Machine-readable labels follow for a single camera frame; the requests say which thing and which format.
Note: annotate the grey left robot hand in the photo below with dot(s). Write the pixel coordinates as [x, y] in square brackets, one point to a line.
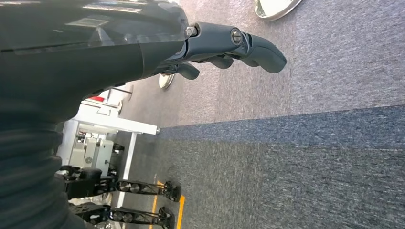
[95, 47]

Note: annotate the white control box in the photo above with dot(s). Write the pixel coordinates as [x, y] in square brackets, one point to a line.
[95, 155]

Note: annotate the thin black pole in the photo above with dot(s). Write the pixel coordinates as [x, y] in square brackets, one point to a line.
[121, 90]

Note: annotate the small chrome round stand base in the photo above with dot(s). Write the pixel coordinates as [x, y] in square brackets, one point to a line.
[166, 80]

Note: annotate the black robot leg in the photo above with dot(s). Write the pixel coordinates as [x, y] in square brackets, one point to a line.
[139, 188]
[136, 217]

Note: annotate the large chrome round stand base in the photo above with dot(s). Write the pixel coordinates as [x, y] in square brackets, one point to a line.
[275, 8]

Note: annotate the white metal conveyor frame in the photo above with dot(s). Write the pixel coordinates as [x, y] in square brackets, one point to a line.
[126, 124]

